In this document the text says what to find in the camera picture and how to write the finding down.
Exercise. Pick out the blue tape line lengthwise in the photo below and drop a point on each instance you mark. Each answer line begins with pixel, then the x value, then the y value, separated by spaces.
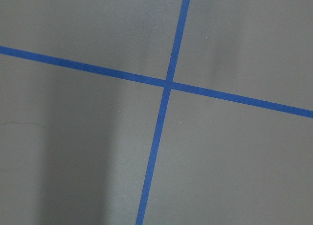
pixel 162 112

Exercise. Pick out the blue tape line crosswise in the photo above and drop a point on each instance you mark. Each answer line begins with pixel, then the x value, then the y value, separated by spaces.
pixel 154 81

